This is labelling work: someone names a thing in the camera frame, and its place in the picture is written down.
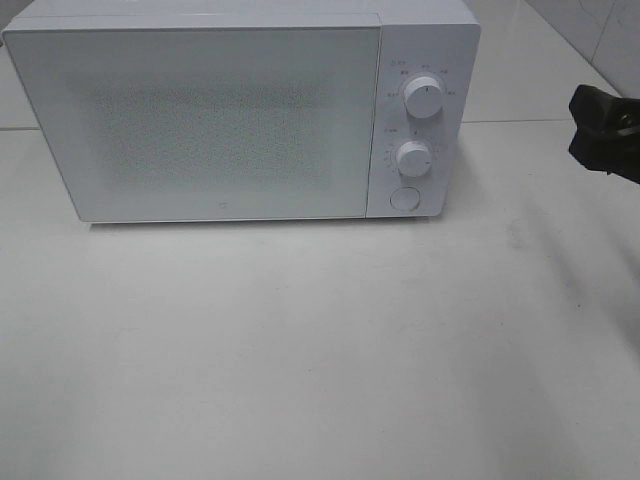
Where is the upper white power knob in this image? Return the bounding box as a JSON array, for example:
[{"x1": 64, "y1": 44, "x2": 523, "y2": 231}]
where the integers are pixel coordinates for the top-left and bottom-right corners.
[{"x1": 401, "y1": 72, "x2": 446, "y2": 119}]

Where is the round white door button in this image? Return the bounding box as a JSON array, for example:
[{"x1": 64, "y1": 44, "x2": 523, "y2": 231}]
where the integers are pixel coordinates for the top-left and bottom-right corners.
[{"x1": 390, "y1": 187, "x2": 421, "y2": 212}]

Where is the white timer knob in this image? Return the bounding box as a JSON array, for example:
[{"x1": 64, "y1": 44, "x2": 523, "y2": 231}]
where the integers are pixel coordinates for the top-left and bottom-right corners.
[{"x1": 395, "y1": 141, "x2": 434, "y2": 178}]

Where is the white microwave oven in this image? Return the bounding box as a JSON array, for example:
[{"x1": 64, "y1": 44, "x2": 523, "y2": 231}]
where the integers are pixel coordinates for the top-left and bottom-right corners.
[{"x1": 2, "y1": 1, "x2": 481, "y2": 222}]

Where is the white microwave door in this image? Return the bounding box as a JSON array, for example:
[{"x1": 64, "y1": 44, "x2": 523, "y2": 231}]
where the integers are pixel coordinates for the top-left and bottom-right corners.
[{"x1": 5, "y1": 28, "x2": 379, "y2": 223}]

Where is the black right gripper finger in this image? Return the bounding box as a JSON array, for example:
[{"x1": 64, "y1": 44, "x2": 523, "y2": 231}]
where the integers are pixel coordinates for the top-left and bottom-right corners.
[
  {"x1": 569, "y1": 130, "x2": 639, "y2": 184},
  {"x1": 569, "y1": 84, "x2": 639, "y2": 138}
]

